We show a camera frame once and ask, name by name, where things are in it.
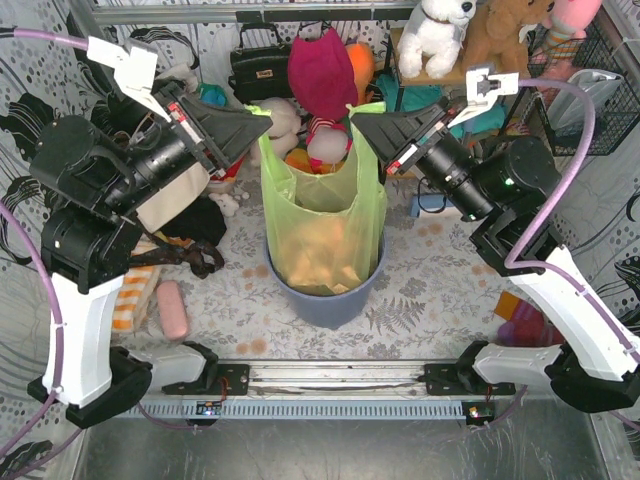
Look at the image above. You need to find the blue floor squeegee mop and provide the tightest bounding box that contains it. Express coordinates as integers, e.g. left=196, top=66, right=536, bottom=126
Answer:
left=409, top=194, right=452, bottom=218

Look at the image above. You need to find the green trash bag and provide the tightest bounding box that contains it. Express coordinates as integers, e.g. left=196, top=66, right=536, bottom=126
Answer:
left=258, top=103, right=387, bottom=281

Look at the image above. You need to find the blue trash bin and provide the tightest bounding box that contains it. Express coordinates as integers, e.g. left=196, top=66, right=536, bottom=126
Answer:
left=263, top=232, right=388, bottom=330

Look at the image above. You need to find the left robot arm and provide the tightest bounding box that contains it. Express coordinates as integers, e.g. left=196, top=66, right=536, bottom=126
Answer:
left=28, top=82, right=271, bottom=429

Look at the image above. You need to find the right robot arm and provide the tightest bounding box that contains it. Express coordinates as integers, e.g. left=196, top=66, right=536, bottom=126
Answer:
left=351, top=103, right=639, bottom=413

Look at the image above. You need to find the colourful printed bag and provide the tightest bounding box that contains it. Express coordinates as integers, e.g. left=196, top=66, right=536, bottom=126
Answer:
left=198, top=83, right=228, bottom=107

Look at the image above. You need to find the rainbow striped bag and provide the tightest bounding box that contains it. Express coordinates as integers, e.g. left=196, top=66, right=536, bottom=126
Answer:
left=284, top=148, right=344, bottom=175

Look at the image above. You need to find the cream canvas tote bag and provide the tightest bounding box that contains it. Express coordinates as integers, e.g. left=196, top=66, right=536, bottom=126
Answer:
left=136, top=163, right=210, bottom=233

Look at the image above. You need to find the magenta cloth bag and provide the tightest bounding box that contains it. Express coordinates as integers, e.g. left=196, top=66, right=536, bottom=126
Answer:
left=287, top=27, right=358, bottom=121

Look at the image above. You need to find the silver foil bag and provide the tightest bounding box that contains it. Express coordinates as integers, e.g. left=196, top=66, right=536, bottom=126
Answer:
left=561, top=69, right=624, bottom=127

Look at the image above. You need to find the teal folded cloth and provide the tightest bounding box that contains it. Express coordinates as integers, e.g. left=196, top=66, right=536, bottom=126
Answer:
left=375, top=74, right=506, bottom=134

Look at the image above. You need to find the black wooden shelf rack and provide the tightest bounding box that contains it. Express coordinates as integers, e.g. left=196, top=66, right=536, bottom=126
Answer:
left=374, top=27, right=534, bottom=116

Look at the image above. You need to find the cream plush sheep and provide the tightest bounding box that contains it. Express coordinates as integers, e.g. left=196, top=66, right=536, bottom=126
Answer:
left=257, top=97, right=302, bottom=160

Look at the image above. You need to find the pink white plush doll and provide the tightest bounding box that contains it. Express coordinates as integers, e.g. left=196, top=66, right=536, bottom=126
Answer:
left=306, top=117, right=352, bottom=174

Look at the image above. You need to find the black leather handbag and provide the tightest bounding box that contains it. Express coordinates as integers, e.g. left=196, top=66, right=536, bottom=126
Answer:
left=228, top=23, right=294, bottom=104

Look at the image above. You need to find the white plush dog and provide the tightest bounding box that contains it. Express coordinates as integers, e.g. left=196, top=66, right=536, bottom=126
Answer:
left=397, top=0, right=476, bottom=79

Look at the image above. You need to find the brown teddy bear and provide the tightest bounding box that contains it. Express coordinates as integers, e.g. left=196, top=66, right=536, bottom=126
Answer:
left=461, top=0, right=555, bottom=76

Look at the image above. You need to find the orange plush toy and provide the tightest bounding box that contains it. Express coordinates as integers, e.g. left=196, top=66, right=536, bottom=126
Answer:
left=346, top=43, right=375, bottom=105

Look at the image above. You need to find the brown patterned handbag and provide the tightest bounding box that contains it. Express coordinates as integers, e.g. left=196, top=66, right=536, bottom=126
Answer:
left=129, top=241, right=225, bottom=279

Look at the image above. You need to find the crumpled brown paper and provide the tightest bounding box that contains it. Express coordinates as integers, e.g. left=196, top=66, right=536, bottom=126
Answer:
left=272, top=217, right=376, bottom=296

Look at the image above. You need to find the pink plush toy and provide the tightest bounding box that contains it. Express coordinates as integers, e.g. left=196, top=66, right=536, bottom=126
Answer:
left=541, top=0, right=602, bottom=60

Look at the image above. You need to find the orange checkered cloth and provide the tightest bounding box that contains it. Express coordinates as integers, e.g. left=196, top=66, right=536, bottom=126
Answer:
left=112, top=265, right=162, bottom=334

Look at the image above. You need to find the pink plush roll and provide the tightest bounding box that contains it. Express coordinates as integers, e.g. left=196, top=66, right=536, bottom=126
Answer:
left=156, top=281, right=189, bottom=341

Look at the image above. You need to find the magenta striped sock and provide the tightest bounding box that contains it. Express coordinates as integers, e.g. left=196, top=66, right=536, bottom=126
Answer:
left=494, top=291, right=564, bottom=347

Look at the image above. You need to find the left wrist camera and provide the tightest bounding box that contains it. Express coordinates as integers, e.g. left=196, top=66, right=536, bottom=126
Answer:
left=87, top=36, right=170, bottom=122

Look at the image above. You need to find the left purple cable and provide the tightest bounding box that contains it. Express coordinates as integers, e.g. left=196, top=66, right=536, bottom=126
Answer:
left=0, top=27, right=91, bottom=476

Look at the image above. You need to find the purple cable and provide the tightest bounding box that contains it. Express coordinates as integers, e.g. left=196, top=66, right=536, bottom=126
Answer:
left=505, top=77, right=640, bottom=431
left=0, top=27, right=91, bottom=476

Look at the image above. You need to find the black wire basket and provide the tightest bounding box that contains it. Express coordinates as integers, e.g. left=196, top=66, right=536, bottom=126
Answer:
left=528, top=23, right=639, bottom=156

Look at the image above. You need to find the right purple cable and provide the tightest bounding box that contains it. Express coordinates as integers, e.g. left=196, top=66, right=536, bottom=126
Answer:
left=505, top=77, right=640, bottom=431

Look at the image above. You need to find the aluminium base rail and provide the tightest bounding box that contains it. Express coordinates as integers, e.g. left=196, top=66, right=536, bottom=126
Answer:
left=114, top=357, right=611, bottom=399

